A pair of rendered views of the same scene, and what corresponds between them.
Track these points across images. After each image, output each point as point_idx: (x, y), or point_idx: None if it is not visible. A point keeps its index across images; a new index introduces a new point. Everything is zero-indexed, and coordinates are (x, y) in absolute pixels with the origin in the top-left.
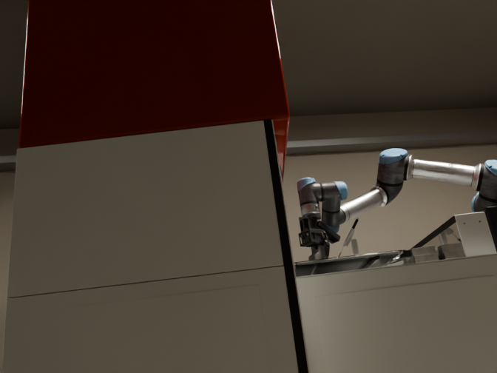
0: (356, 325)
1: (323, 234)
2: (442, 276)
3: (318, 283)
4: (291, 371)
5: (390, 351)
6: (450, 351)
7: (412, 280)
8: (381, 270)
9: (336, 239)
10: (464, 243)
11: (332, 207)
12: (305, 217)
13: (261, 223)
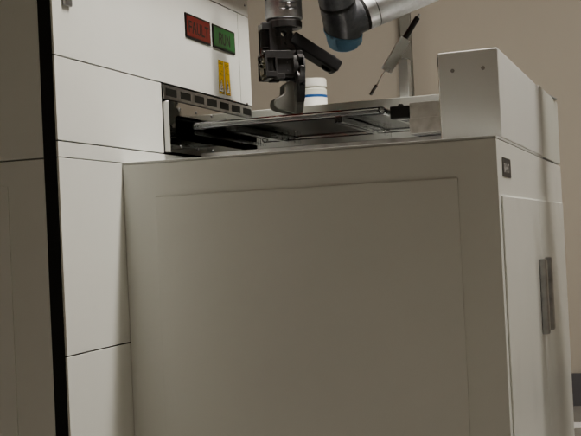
0: (213, 247)
1: (297, 60)
2: (367, 174)
3: (163, 176)
4: (41, 316)
5: (259, 294)
6: (353, 303)
7: (315, 178)
8: (267, 158)
9: (331, 67)
10: (444, 109)
11: (329, 3)
12: (264, 26)
13: (16, 86)
